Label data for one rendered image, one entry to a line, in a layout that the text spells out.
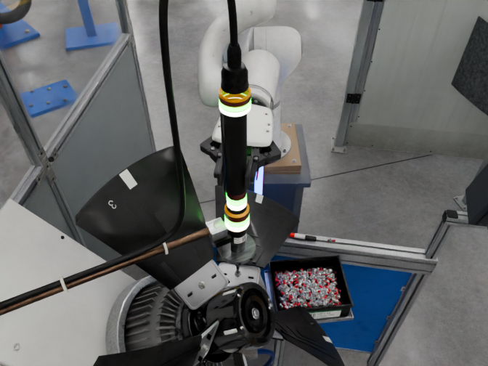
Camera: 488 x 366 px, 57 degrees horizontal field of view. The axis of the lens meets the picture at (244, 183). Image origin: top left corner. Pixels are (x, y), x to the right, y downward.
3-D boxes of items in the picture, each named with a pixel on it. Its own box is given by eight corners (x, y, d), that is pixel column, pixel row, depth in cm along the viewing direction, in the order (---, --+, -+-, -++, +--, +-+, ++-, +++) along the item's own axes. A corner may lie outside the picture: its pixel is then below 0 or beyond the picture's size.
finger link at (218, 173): (229, 158, 75) (221, 187, 71) (210, 157, 76) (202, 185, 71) (229, 144, 73) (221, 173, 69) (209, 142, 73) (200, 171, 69)
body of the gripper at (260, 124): (276, 129, 84) (269, 171, 77) (223, 123, 85) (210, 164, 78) (278, 96, 79) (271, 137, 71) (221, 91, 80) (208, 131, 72)
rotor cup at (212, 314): (180, 360, 82) (233, 350, 75) (181, 283, 89) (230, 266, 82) (233, 366, 92) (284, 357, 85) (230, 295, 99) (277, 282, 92)
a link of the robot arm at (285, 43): (243, 91, 147) (238, 20, 130) (300, 88, 145) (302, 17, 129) (242, 112, 138) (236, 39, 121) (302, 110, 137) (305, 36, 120)
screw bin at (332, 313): (274, 324, 126) (274, 313, 120) (266, 273, 137) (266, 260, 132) (349, 317, 127) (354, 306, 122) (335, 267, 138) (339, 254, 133)
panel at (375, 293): (184, 326, 198) (165, 237, 150) (184, 323, 199) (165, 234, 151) (372, 354, 189) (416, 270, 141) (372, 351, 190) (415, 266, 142)
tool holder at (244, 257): (218, 274, 82) (216, 243, 75) (204, 246, 87) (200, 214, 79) (262, 256, 85) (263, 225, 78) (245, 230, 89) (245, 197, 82)
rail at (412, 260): (152, 239, 149) (148, 224, 144) (155, 229, 152) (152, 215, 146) (430, 275, 140) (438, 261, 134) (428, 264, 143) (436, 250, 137)
